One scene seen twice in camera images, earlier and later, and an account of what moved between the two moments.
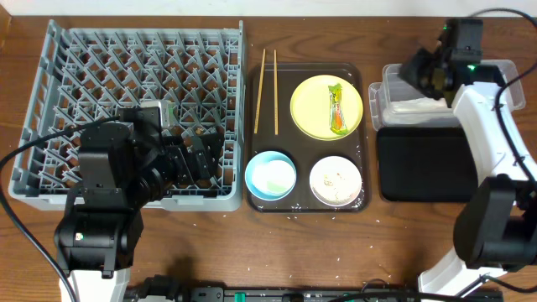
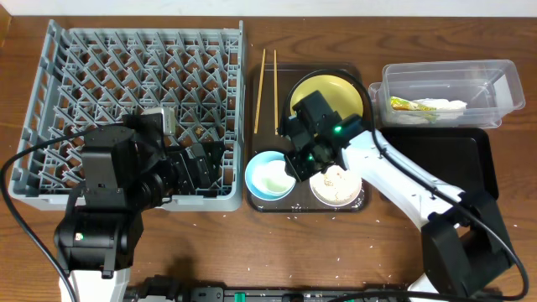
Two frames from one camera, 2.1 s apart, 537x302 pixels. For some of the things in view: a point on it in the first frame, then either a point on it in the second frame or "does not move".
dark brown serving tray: (303, 150) does not move
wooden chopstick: (275, 93) does not move
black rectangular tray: (425, 164) does not move
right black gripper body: (420, 72) to (308, 162)
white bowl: (336, 180) does not move
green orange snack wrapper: (336, 117) to (398, 103)
